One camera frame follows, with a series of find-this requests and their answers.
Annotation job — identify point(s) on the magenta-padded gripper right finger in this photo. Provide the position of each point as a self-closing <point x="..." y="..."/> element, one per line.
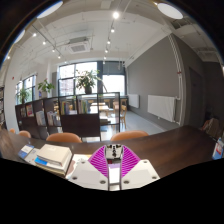
<point x="140" y="173"/>

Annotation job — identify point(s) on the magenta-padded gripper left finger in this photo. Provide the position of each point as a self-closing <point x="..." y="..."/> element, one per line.
<point x="86" y="173"/>

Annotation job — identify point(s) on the colourful illustrated booklet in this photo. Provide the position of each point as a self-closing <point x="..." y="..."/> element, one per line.
<point x="81" y="157"/>

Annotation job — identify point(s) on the thick white book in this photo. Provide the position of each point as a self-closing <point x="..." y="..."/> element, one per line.
<point x="53" y="154"/>

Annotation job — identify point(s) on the dark open shelf unit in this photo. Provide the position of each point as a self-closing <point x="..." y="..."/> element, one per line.
<point x="80" y="125"/>

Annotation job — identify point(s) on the blue booklet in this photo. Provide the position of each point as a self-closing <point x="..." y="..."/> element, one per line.
<point x="25" y="151"/>

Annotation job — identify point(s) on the blue table sign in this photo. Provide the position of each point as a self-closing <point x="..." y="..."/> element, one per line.
<point x="218" y="149"/>

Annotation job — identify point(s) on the brown wooden chair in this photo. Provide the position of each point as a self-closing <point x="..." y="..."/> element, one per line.
<point x="211" y="126"/>

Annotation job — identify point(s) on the large potted plant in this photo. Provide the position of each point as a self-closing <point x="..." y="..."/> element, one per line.
<point x="87" y="80"/>

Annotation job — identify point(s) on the medium potted plant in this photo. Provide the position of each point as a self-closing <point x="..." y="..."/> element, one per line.
<point x="45" y="87"/>

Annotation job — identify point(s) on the small potted plant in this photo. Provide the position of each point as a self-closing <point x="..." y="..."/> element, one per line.
<point x="23" y="95"/>

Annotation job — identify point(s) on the ceiling air conditioner unit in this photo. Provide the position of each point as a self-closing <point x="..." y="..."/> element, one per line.
<point x="77" y="46"/>

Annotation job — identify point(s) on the ceiling spot lights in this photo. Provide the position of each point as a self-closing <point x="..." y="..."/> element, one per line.
<point x="115" y="15"/>

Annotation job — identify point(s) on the large round ceiling lamp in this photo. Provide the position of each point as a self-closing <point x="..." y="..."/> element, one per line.
<point x="50" y="9"/>
<point x="170" y="10"/>

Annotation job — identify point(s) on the large white wall radiator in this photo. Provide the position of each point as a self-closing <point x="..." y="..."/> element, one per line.
<point x="161" y="108"/>

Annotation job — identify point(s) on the small white wall radiator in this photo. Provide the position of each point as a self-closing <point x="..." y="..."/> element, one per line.
<point x="133" y="100"/>

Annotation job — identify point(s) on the wall bookshelf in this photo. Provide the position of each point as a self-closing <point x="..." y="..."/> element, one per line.
<point x="2" y="108"/>

